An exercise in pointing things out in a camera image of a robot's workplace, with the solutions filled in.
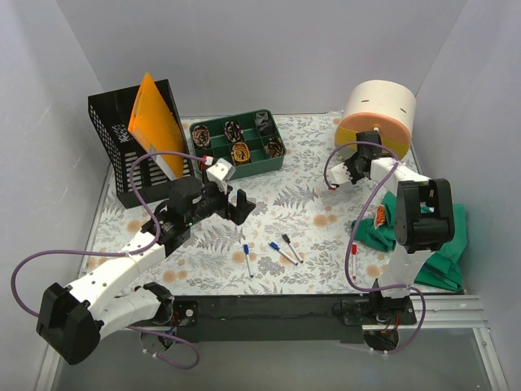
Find floral table mat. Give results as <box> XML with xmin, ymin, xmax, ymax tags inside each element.
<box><xmin>80</xmin><ymin>116</ymin><xmax>440</xmax><ymax>297</ymax></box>

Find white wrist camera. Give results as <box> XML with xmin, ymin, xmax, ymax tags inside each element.
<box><xmin>204</xmin><ymin>156</ymin><xmax>236</xmax><ymax>194</ymax></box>
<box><xmin>326</xmin><ymin>163</ymin><xmax>353</xmax><ymax>190</ymax></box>

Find cream cylindrical drawer box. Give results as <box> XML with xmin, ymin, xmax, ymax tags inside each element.
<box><xmin>334</xmin><ymin>80</ymin><xmax>416</xmax><ymax>159</ymax></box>

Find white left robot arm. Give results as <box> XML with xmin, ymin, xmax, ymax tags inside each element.
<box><xmin>36</xmin><ymin>177</ymin><xmax>256</xmax><ymax>365</ymax></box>

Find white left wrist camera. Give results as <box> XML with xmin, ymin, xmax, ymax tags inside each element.
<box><xmin>204</xmin><ymin>156</ymin><xmax>236</xmax><ymax>194</ymax></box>

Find blue cap marker left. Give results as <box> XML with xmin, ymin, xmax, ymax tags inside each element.
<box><xmin>243</xmin><ymin>244</ymin><xmax>254</xmax><ymax>279</ymax></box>

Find orange plastic folder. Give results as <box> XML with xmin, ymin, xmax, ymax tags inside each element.
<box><xmin>128</xmin><ymin>72</ymin><xmax>186</xmax><ymax>153</ymax></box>

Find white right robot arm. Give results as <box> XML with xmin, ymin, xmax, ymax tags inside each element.
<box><xmin>344</xmin><ymin>130</ymin><xmax>455</xmax><ymax>324</ymax></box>

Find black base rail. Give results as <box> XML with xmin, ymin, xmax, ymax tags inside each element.
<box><xmin>169</xmin><ymin>293</ymin><xmax>419</xmax><ymax>344</ymax></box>

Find green cloth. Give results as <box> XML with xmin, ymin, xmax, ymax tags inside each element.
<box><xmin>355</xmin><ymin>191</ymin><xmax>467</xmax><ymax>292</ymax></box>

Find red cap marker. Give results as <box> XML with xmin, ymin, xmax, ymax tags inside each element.
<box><xmin>351</xmin><ymin>243</ymin><xmax>357</xmax><ymax>281</ymax></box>

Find black cap marker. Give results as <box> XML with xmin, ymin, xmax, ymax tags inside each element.
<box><xmin>282</xmin><ymin>234</ymin><xmax>304</xmax><ymax>264</ymax></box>

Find green compartment tray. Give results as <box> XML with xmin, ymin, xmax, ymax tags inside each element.
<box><xmin>189</xmin><ymin>109</ymin><xmax>287</xmax><ymax>179</ymax></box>

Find black mesh file holder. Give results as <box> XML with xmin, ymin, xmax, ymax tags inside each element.
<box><xmin>88</xmin><ymin>79</ymin><xmax>194</xmax><ymax>209</ymax></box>

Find blue cap marker middle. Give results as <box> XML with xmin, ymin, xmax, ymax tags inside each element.
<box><xmin>269</xmin><ymin>242</ymin><xmax>299</xmax><ymax>266</ymax></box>

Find aluminium frame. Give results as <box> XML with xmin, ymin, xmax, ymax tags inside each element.
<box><xmin>37</xmin><ymin>295</ymin><xmax>507</xmax><ymax>390</ymax></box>

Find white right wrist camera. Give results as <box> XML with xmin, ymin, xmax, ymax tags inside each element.
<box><xmin>326</xmin><ymin>163</ymin><xmax>353</xmax><ymax>190</ymax></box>

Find blue cap marker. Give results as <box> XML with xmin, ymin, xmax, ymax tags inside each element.
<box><xmin>269</xmin><ymin>242</ymin><xmax>299</xmax><ymax>266</ymax></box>
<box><xmin>243</xmin><ymin>244</ymin><xmax>254</xmax><ymax>279</ymax></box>

